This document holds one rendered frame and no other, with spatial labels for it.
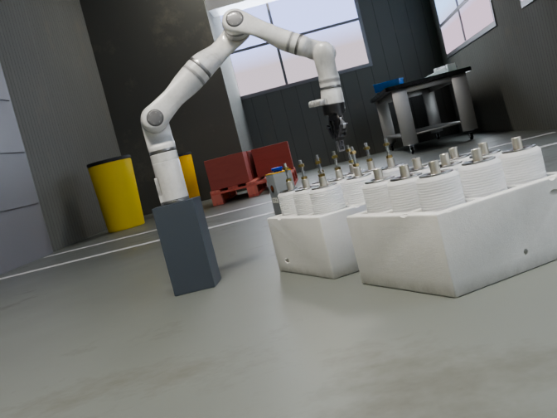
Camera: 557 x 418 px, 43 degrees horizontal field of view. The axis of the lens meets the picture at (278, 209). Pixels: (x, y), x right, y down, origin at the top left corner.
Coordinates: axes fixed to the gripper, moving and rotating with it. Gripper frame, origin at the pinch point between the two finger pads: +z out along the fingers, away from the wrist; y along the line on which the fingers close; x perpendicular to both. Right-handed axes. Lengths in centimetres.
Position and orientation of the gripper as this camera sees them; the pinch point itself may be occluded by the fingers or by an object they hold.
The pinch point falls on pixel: (340, 145)
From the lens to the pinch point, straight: 238.2
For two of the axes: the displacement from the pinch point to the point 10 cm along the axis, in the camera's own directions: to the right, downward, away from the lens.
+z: 1.8, 9.8, 1.1
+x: -9.3, 2.0, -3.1
